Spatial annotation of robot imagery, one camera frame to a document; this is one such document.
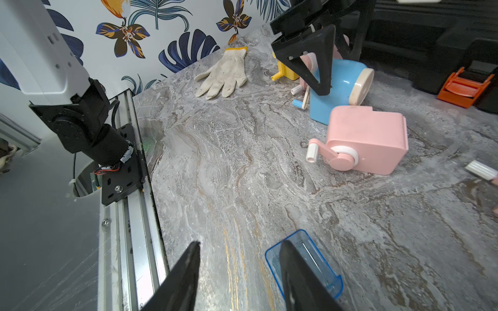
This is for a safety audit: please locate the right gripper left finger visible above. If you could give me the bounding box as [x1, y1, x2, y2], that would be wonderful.
[141, 241, 200, 311]

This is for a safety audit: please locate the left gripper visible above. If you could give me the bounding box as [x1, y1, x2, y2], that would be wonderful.
[271, 0, 376, 96]

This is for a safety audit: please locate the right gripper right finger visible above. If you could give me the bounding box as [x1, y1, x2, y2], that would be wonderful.
[280, 241, 342, 311]

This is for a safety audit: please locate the blue transparent tray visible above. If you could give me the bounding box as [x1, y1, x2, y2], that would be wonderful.
[265, 229, 344, 300]

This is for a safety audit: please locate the yellow pencil sharpener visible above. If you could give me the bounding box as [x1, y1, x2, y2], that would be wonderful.
[272, 60, 299, 82]

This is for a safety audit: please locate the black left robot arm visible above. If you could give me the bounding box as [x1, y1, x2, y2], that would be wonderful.
[1, 1, 264, 174]

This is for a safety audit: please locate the white work glove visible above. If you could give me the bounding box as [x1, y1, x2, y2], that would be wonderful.
[195, 47, 248, 100]

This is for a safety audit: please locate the black plastic tool case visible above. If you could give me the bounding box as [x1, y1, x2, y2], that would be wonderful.
[361, 1, 497, 114]

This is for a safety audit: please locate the aluminium front rail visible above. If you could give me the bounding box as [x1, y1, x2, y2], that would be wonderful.
[97, 89, 169, 310]

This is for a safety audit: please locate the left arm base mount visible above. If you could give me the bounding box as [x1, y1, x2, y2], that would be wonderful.
[95, 123, 143, 206]

